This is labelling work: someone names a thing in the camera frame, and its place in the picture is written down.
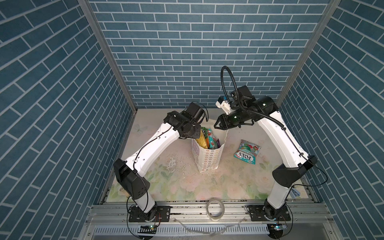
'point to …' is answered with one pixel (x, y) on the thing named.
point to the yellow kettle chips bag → (202, 140)
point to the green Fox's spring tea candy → (205, 131)
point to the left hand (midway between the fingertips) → (195, 133)
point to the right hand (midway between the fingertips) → (215, 124)
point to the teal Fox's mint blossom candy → (247, 152)
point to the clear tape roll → (215, 218)
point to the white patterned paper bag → (208, 159)
